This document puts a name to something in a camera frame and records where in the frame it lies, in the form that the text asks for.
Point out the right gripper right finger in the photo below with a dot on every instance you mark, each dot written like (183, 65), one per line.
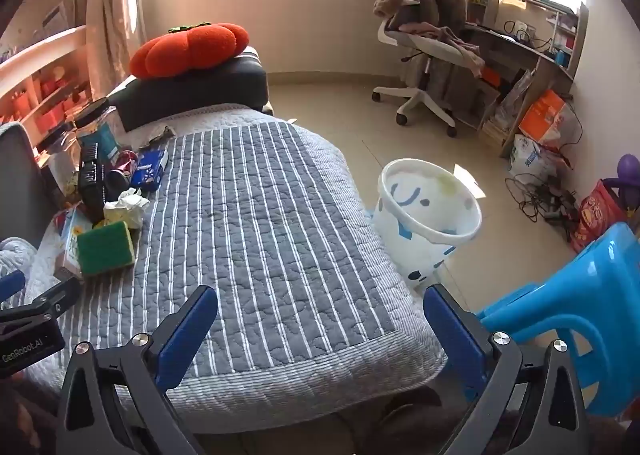
(552, 417)

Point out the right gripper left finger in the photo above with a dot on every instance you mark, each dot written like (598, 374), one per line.
(114, 400)

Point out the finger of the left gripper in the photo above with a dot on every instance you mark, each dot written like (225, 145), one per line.
(11, 284)
(91, 186)

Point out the white tissue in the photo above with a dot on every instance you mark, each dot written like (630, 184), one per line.
(129, 208)

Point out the blue snack box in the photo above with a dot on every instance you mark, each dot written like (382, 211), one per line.
(150, 171)

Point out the green yellow sponge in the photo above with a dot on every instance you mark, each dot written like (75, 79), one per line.
(105, 249)

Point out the torn paper wrapper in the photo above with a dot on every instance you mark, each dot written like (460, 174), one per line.
(159, 134)

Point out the red soda can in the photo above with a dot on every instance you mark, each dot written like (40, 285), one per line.
(118, 178)

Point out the white patterned trash bin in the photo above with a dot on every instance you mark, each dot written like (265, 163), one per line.
(423, 214)

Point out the clear jar with black lid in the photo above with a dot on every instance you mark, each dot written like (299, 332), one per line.
(58, 160)

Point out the clear jar with teal label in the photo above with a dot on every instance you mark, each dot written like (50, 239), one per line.
(99, 123)

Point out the dark grey chair back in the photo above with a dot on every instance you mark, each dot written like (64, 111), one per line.
(26, 207)

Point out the black cushion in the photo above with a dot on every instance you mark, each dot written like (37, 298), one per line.
(241, 80)

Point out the white bookshelf with red items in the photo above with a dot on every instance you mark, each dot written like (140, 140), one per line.
(46, 84)

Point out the blue plastic stool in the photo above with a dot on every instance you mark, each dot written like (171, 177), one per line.
(593, 305)

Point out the grey striped quilted blanket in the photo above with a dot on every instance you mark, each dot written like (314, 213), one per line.
(312, 315)

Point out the beige curtain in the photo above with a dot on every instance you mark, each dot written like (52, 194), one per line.
(114, 31)

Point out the red snack bag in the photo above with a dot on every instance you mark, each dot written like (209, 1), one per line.
(597, 212)

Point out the white plastic bag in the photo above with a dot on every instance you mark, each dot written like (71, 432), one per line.
(529, 163)

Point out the purple balloon toy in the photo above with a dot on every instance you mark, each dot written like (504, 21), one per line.
(627, 182)

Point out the orange cardboard box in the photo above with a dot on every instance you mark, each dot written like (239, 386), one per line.
(549, 121)

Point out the white office chair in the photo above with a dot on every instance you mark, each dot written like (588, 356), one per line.
(426, 43)

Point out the wooden desk with shelves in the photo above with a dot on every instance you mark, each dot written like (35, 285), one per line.
(532, 46)

